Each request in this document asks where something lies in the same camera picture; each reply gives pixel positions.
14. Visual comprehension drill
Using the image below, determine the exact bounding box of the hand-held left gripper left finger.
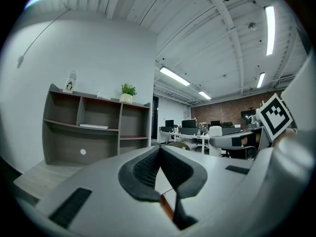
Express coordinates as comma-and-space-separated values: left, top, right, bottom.
34, 145, 183, 237

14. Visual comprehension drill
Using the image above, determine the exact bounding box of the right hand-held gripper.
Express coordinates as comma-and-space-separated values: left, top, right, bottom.
209, 55, 316, 149

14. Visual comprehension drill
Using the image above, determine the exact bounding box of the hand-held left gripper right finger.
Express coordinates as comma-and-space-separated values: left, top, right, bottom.
160, 145, 257, 232

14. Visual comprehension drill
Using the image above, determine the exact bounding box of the person's right hand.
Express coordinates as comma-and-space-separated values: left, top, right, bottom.
240, 135, 260, 146

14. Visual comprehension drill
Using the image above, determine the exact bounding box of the white cylindrical appliance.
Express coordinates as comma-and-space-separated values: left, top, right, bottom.
209, 125, 223, 157

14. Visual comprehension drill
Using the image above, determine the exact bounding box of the white office desk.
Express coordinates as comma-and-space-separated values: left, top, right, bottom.
158, 129, 210, 154

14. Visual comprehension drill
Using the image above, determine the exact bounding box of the grey wooden shelf unit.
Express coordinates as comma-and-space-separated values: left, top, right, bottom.
41, 83, 151, 165

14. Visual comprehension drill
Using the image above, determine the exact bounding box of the grey wooden desk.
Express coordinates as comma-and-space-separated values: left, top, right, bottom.
13, 159, 173, 199

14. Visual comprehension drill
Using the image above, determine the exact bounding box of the white flat sheet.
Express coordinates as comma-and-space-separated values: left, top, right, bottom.
79, 123, 109, 130

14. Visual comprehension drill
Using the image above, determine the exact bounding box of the green potted plant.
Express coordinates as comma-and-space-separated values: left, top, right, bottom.
119, 83, 137, 103

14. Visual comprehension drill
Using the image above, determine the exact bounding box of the black wall screen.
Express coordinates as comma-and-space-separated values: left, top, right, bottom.
240, 110, 257, 127

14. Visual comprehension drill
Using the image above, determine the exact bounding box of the white wall cable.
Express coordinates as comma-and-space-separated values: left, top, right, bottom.
16, 11, 69, 69

